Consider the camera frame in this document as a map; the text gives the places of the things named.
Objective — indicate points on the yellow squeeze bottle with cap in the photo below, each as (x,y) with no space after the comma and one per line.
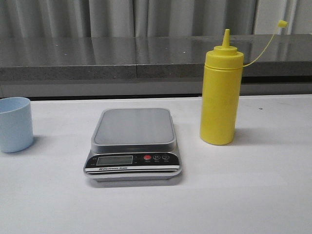
(222,77)

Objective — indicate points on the grey pleated curtain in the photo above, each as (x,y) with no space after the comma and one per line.
(150,18)

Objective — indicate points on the grey stone counter ledge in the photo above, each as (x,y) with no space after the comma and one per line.
(86,68)

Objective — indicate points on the silver digital kitchen scale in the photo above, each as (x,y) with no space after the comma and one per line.
(133,144)

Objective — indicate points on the light blue plastic cup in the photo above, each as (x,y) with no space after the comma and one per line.
(16,130)

